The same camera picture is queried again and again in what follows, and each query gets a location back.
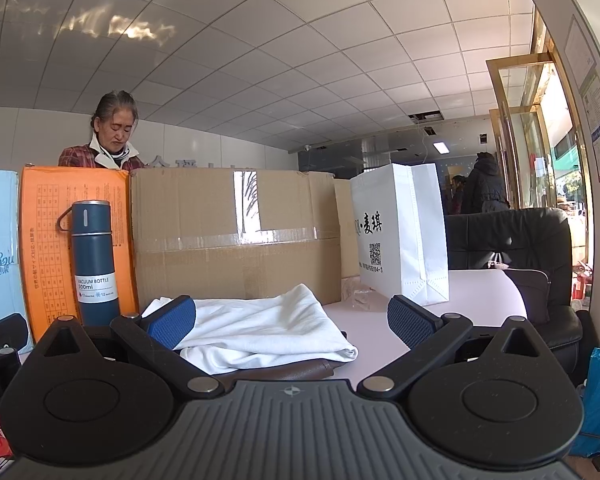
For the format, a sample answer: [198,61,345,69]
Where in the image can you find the dark blue vacuum bottle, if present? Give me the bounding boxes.
[56,200,120,329]

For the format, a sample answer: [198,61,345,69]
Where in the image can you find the white wall notice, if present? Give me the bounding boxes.
[562,14,599,70]

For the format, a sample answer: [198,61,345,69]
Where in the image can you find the brown leather mat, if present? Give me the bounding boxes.
[214,356,337,387]

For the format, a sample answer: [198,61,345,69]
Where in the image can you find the orange cardboard box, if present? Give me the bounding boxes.
[19,163,140,344]

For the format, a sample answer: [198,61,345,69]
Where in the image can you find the clear plastic wrap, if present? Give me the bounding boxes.
[341,279,382,312]

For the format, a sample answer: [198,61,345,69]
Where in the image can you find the white garment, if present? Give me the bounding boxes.
[141,283,359,376]

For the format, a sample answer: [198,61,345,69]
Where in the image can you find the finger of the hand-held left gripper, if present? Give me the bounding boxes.
[0,312,31,362]

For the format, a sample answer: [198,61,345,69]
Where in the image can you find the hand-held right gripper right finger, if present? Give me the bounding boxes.
[357,295,542,402]

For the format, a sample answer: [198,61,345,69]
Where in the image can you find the white paper bag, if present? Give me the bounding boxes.
[350,162,451,307]

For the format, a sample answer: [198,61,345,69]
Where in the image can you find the black office chair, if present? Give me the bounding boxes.
[445,206,584,392]

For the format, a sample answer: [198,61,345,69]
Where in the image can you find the grey bag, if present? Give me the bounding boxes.
[486,252,552,327]

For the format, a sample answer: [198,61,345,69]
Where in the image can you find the brown cardboard box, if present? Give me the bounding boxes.
[129,167,344,307]

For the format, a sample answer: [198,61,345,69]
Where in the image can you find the large light blue cardboard box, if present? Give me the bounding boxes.
[0,169,34,357]

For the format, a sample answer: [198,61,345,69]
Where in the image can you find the red fire extinguisher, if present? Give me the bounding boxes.
[571,261,594,307]

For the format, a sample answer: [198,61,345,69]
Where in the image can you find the golden door frame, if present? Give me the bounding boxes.
[485,9,594,262]

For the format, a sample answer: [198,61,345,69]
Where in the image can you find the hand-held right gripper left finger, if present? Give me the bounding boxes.
[40,296,226,401]

